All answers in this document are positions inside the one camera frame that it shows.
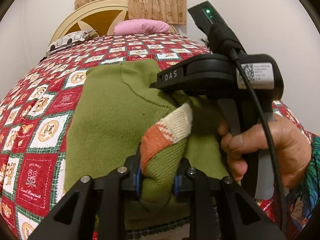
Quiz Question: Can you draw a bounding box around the green striped knit sweater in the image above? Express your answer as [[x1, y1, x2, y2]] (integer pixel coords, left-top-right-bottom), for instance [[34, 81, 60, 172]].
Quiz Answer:
[[64, 60, 228, 230]]

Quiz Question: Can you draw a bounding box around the floral patterned sleeve forearm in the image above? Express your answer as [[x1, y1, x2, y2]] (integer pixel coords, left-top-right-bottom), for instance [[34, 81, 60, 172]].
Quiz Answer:
[[286, 136, 319, 233]]

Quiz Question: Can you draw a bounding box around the person's right hand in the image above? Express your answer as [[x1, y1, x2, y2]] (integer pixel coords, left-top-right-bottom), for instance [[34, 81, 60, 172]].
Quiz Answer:
[[216, 114, 313, 190]]

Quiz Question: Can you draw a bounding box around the black tracker with green light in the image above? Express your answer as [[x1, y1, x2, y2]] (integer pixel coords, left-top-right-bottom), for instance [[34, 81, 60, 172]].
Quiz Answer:
[[188, 1, 245, 56]]

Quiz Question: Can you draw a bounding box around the red checkered bear bedspread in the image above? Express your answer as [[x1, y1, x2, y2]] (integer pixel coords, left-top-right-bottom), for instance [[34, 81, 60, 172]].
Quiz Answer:
[[0, 32, 316, 240]]

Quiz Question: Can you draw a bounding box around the pink pillow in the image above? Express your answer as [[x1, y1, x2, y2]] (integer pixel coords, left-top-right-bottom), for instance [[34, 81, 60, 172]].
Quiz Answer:
[[114, 18, 170, 36]]

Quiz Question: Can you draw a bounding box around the cream wooden headboard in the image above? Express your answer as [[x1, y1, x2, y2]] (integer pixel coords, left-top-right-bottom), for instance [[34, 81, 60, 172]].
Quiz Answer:
[[50, 0, 177, 43]]

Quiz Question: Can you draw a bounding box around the white patterned pillow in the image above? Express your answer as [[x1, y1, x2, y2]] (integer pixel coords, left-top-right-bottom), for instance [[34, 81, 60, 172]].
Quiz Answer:
[[47, 30, 96, 54]]

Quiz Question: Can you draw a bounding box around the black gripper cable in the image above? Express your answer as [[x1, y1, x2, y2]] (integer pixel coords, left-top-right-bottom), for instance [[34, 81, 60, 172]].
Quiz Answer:
[[229, 48, 288, 233]]

